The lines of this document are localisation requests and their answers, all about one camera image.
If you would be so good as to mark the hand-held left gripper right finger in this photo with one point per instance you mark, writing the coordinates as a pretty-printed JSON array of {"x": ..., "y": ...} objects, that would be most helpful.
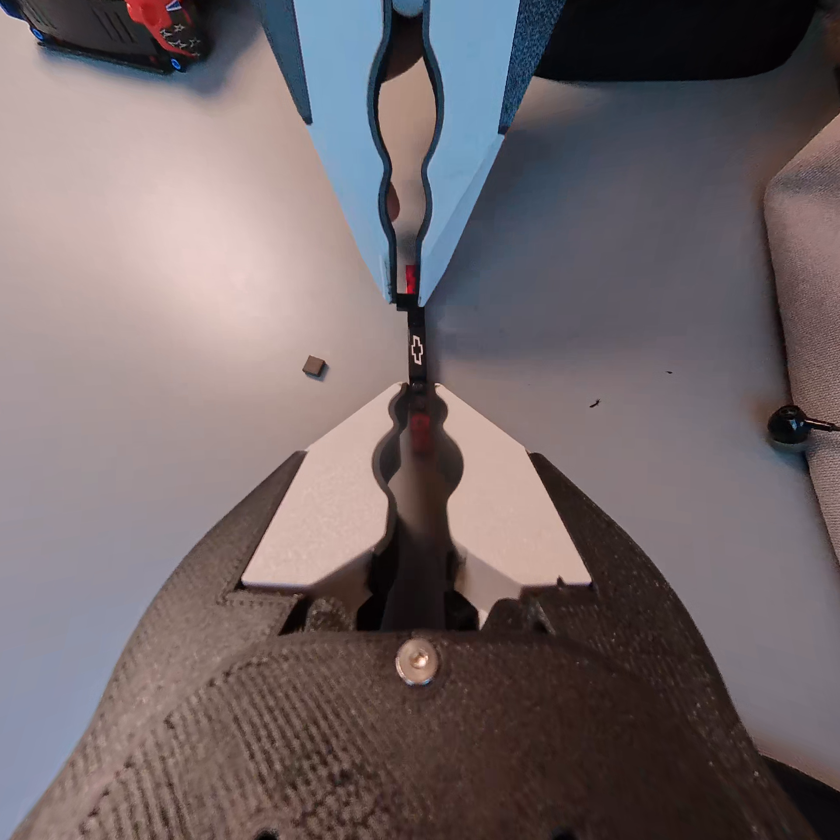
[{"x": 512, "y": 512}]

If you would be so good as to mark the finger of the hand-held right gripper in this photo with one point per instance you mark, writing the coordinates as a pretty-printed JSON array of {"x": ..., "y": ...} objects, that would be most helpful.
[
  {"x": 341, "y": 98},
  {"x": 472, "y": 98}
]

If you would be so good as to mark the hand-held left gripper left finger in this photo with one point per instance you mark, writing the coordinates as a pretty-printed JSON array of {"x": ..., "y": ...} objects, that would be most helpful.
[{"x": 321, "y": 512}]

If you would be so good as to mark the black lego plate white emblem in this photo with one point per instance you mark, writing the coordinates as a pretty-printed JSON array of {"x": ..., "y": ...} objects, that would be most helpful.
[{"x": 417, "y": 348}]

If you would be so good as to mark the small black lego tile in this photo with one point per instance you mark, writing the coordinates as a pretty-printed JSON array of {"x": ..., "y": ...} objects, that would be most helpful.
[{"x": 315, "y": 365}]

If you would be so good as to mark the lego race car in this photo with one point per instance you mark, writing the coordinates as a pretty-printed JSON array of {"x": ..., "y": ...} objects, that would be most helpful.
[{"x": 111, "y": 29}]

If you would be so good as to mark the person's right hand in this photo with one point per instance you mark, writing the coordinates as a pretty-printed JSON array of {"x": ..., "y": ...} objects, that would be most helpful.
[{"x": 394, "y": 203}]

